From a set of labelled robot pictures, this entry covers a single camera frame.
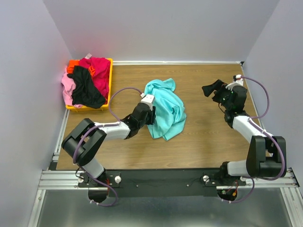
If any turquoise t shirt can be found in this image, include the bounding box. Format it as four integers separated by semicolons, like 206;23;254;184
144;78;187;141

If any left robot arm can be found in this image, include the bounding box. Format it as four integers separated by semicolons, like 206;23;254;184
61;103;156;187

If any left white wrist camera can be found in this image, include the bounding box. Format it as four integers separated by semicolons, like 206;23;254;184
141;94;155;110

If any pink t shirt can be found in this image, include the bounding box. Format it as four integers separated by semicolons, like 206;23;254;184
61;67;83;108

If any magenta t shirt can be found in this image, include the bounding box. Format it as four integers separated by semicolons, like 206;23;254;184
80;57;111;98

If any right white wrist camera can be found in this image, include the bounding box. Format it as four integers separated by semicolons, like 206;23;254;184
225;74;244;90

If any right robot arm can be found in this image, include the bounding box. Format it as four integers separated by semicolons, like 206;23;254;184
202;75;286;185

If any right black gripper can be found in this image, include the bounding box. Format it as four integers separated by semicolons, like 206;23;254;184
202;79;232;110

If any orange t shirt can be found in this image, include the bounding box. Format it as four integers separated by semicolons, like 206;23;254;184
66;60;95;77

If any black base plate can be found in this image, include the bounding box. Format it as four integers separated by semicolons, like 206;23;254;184
78;168;247;198

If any black t shirt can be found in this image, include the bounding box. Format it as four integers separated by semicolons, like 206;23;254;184
67;66;106;109

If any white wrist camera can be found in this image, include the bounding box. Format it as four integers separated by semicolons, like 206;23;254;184
141;94;155;110
225;74;244;90

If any aluminium frame rail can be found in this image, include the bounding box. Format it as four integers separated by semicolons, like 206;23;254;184
29;108;303;227

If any yellow plastic bin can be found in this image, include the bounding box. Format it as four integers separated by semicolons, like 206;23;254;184
61;57;113;111

